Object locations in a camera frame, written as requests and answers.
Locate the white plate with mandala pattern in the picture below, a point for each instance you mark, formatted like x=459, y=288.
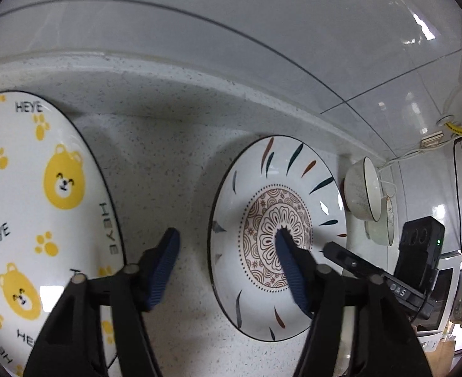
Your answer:
x=254, y=188

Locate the wall socket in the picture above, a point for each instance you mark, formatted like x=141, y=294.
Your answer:
x=432, y=138

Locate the white bowl with black rim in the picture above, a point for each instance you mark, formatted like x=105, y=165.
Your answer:
x=360, y=196

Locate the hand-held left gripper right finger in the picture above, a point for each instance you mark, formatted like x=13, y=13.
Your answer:
x=289, y=269

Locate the white plate with yellow bears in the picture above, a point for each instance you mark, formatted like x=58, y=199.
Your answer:
x=26, y=188

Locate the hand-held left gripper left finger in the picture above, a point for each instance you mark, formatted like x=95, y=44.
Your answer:
x=163, y=269

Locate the white appliance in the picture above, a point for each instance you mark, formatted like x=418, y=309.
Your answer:
x=445, y=294

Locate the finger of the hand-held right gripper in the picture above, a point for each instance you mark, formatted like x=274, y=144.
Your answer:
x=348, y=261

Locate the white bowl with brown rim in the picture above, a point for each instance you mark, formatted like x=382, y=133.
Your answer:
x=378, y=229

